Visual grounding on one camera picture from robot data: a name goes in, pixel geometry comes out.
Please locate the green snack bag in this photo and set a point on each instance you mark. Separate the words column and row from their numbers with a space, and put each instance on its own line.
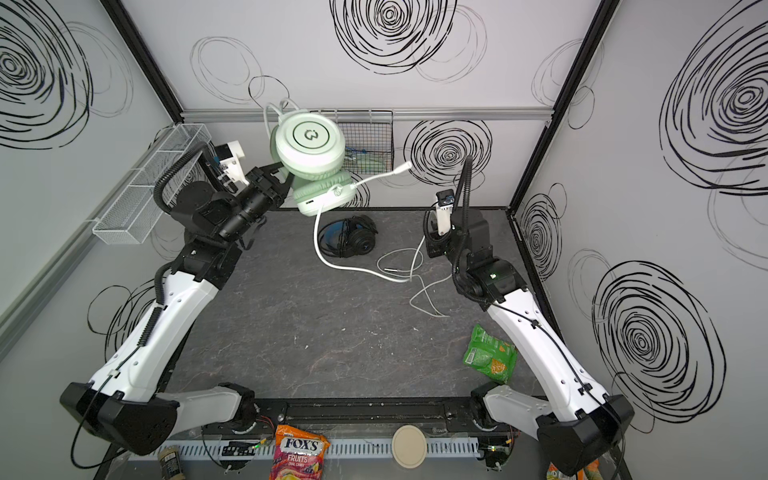
column 490, row 356

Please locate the white slotted cable duct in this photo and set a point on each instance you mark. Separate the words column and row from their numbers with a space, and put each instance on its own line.
column 339, row 449

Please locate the black wire basket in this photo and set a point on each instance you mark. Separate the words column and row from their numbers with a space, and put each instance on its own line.
column 365, row 131

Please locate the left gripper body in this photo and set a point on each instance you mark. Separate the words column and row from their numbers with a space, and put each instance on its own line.
column 264, row 185

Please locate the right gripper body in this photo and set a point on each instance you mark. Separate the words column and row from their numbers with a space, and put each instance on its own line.
column 438, row 241

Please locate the aluminium wall rail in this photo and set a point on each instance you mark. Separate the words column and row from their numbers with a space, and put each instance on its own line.
column 539, row 113

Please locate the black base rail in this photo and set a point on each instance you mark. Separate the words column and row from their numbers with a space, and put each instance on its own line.
column 451, row 413

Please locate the black blue headphones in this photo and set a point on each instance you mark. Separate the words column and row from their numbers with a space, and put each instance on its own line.
column 348, row 237

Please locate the green item in basket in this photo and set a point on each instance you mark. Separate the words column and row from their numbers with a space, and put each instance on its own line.
column 370, row 164

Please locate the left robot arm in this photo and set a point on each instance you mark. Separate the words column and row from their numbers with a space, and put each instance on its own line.
column 122, row 403

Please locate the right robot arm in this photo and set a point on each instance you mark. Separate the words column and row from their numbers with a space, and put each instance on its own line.
column 577, row 421

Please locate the orange snack bag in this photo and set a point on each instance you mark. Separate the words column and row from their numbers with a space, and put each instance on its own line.
column 590, row 472

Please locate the mint green headphones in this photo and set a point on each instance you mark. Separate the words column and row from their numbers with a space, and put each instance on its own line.
column 312, row 148

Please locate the round beige lid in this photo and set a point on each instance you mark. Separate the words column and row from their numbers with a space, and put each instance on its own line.
column 409, row 447

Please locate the pink Fox's candy bag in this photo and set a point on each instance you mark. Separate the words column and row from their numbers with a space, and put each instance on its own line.
column 299, row 455

